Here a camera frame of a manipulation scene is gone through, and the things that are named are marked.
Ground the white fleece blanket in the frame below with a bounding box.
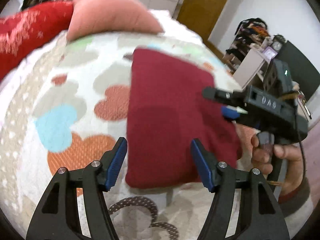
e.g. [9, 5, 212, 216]
[1, 30, 67, 146]

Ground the red floral quilt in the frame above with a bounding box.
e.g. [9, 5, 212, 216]
[1, 0, 73, 79]

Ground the black monitor screen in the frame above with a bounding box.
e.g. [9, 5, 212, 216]
[276, 41, 320, 101]

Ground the right forearm grey sleeve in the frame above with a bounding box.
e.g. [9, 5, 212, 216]
[278, 177, 313, 218]

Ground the person right hand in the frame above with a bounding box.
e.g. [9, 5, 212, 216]
[251, 135, 304, 196]

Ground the wooden door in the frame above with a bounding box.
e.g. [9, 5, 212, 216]
[177, 0, 227, 41]

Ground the heart patterned patchwork bedspread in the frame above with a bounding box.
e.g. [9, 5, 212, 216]
[1, 10, 238, 239]

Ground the pink corduroy pillow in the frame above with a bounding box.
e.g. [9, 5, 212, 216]
[67, 0, 163, 41]

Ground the cluttered white shelf unit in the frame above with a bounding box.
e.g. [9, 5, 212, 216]
[223, 18, 286, 89]

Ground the dark red knit sweater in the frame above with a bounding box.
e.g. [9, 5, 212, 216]
[125, 48, 242, 189]

